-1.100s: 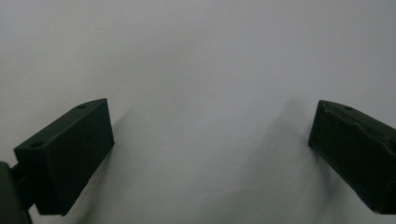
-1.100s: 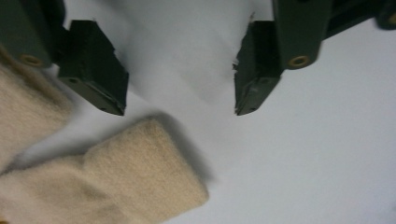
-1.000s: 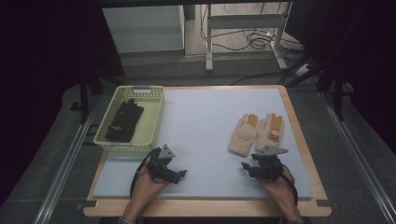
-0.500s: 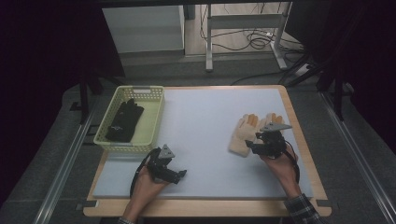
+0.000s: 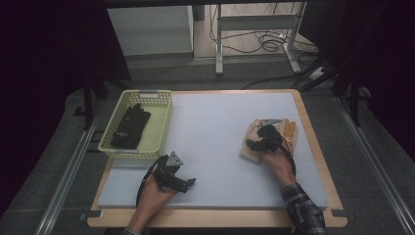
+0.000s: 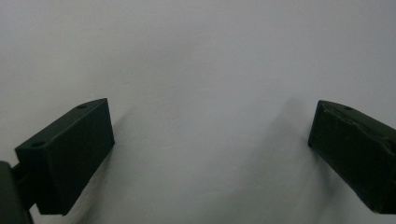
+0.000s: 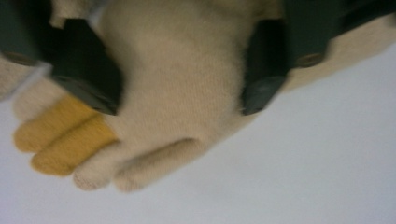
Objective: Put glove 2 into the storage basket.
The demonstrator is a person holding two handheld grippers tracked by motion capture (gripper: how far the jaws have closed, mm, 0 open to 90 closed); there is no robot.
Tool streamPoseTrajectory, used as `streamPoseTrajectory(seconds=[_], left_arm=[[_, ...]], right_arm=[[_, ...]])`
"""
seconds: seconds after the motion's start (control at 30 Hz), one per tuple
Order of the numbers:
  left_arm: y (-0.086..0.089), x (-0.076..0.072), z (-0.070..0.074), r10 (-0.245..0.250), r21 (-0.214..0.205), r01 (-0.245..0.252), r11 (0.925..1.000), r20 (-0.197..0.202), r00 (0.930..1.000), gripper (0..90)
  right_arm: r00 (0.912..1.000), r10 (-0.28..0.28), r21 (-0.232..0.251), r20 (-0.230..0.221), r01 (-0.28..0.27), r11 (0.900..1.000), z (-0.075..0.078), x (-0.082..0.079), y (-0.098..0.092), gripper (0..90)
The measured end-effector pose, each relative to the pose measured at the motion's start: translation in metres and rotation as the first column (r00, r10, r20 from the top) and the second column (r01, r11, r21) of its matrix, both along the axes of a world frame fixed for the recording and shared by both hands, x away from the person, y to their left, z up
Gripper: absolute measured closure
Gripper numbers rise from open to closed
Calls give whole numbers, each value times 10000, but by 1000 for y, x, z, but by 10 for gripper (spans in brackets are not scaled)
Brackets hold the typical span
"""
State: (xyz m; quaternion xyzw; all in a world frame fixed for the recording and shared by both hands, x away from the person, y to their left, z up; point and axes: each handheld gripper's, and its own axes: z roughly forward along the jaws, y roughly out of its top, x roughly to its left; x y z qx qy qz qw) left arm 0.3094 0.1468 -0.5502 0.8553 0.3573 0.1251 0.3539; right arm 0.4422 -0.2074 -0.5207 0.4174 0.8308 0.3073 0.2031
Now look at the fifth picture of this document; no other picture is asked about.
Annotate aluminium rail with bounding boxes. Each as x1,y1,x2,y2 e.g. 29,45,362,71
33,116,100,235
335,95,415,235

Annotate black glove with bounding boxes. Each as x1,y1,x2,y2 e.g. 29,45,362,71
131,110,153,136
110,103,153,151

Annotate white cabinet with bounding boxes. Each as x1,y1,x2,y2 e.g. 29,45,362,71
107,5,196,61

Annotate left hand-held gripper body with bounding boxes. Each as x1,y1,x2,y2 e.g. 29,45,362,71
153,150,188,192

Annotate white metal desk frame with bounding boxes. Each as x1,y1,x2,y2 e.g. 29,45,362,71
214,2,307,76

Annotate cream knit glove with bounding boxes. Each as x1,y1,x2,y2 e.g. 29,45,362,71
279,117,299,157
239,118,272,165

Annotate tangle of black floor cables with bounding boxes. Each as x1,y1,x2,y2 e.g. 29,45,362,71
209,3,320,57

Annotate white power strip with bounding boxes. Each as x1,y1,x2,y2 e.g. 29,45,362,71
308,66,327,81

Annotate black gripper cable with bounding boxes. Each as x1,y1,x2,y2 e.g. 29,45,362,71
275,135,298,178
135,155,168,208

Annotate person's right hand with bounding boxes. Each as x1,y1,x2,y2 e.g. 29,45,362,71
259,143,298,188

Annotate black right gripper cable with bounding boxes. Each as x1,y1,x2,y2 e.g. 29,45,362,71
275,135,298,178

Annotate yellow-green plastic basket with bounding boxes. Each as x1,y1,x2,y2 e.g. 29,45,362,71
97,89,174,161

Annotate black metal stand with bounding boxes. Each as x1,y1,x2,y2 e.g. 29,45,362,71
332,63,374,128
81,72,111,131

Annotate white foam mat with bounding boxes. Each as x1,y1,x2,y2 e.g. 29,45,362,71
97,92,330,210

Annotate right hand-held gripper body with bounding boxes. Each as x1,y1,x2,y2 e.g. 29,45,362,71
255,117,284,154

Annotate person's left hand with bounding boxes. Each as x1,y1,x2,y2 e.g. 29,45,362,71
139,173,179,213

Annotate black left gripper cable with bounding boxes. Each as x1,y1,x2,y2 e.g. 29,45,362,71
135,155,168,208

